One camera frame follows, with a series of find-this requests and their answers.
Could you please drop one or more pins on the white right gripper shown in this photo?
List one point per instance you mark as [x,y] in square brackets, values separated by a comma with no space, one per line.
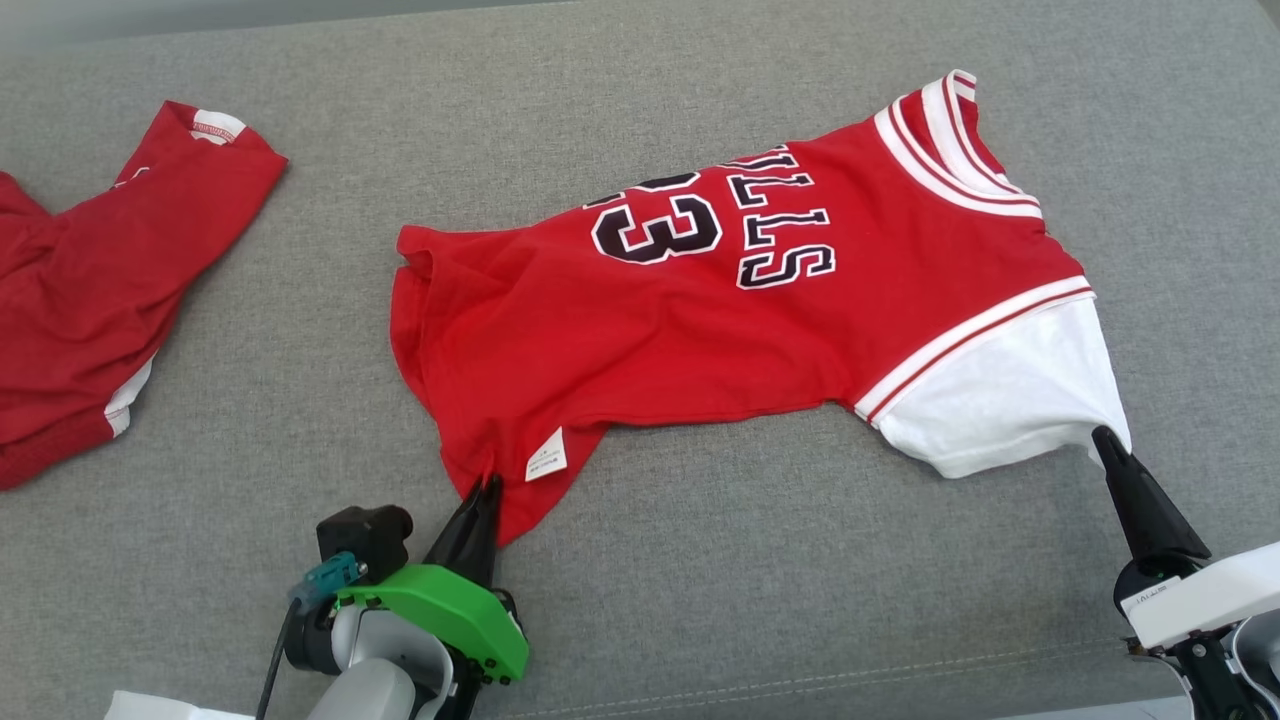
[1210,595]

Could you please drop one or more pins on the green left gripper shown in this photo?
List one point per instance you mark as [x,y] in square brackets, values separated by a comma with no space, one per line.
[450,605]

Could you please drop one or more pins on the red Bulls jersey white sleeves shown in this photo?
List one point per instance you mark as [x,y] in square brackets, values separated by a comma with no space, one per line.
[680,330]

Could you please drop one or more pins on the red shorts with white trim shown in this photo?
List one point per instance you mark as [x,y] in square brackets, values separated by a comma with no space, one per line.
[90,300]

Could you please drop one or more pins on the grey fabric sofa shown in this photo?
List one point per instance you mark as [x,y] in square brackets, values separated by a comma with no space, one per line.
[700,620]

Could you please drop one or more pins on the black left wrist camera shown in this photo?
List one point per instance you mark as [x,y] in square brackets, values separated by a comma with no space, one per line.
[365,535]

